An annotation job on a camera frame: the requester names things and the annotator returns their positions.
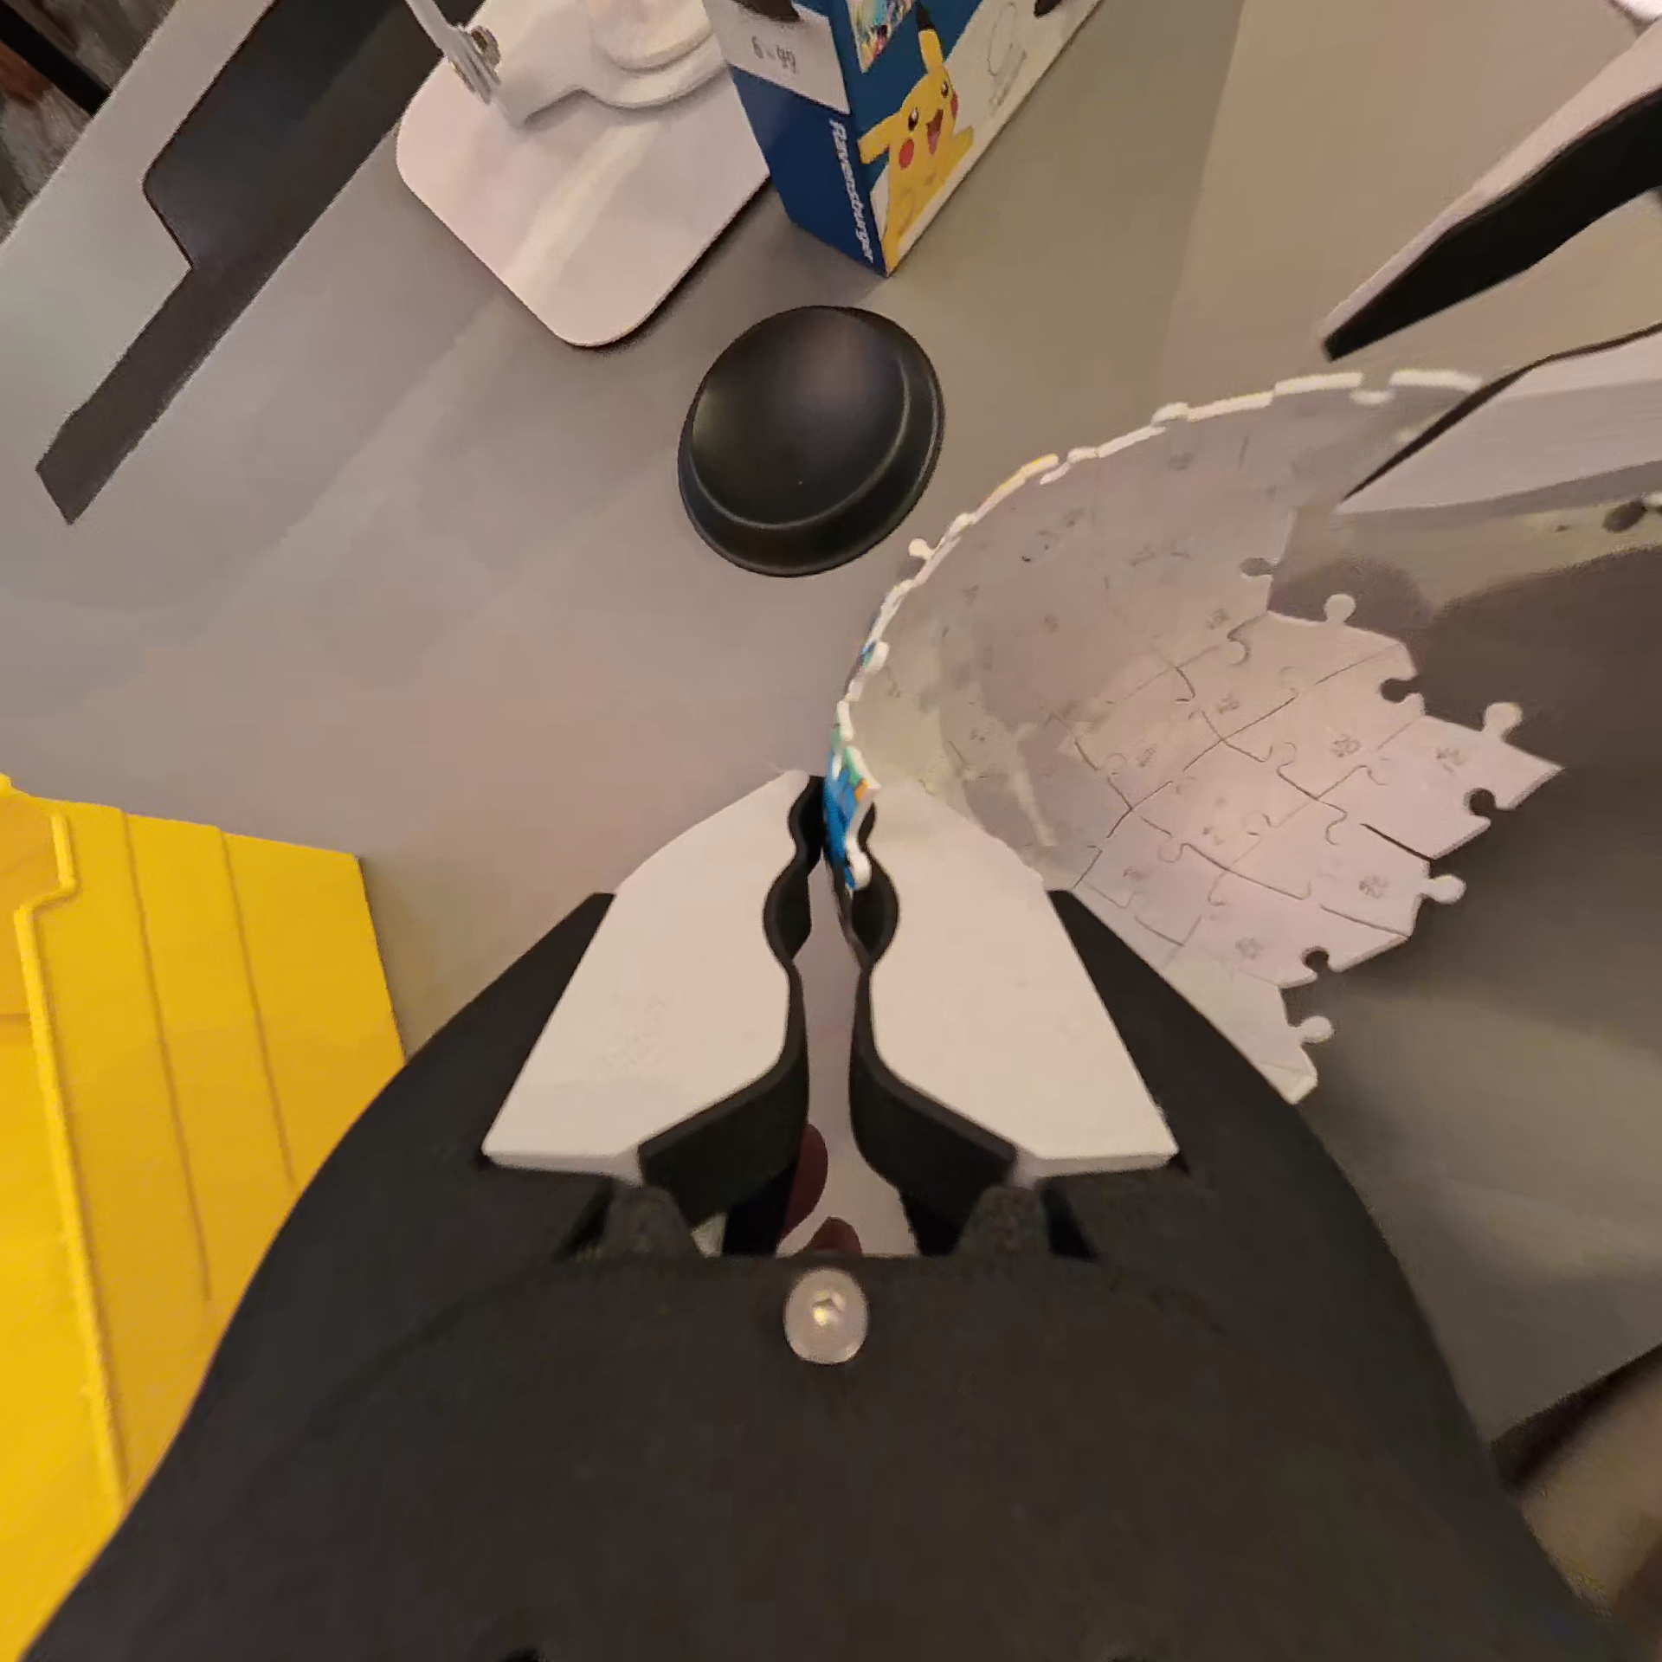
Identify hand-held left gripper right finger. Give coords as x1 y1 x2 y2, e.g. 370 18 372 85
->
844 796 1179 1239

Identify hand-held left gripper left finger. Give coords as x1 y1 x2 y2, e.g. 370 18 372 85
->
480 768 823 1223

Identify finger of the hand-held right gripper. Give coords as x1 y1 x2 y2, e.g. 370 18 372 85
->
1319 52 1662 362
1337 329 1662 524

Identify partly built puzzle ball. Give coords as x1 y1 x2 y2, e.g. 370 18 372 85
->
823 370 1565 1106

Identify black round ball stand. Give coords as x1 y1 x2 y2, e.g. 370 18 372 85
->
678 305 947 580

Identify blue puzzle box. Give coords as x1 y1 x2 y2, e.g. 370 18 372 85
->
706 0 1106 277

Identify yellow plastic tray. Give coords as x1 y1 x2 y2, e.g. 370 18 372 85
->
0 776 407 1559

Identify person's beige trousers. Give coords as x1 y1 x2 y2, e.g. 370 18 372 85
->
1493 1350 1662 1619

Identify white stand base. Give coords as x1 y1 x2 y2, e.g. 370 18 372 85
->
395 0 775 350

